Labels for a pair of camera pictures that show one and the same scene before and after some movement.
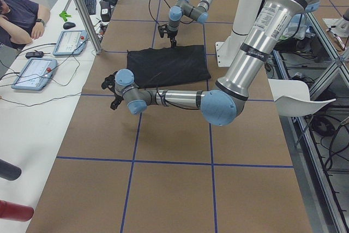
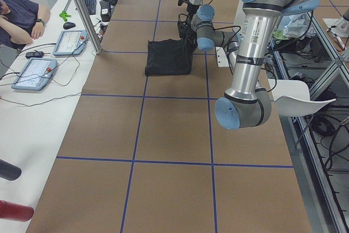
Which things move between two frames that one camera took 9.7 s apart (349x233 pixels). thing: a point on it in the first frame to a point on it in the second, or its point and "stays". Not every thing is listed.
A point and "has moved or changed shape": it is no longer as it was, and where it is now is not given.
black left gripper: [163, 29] to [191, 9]
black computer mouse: [68, 25] stays
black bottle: [9, 171] stays
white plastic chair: [292, 97] stays
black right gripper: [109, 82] to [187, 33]
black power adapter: [34, 54] stays
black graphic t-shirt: [153, 67] has moved or changed shape
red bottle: [16, 212] stays
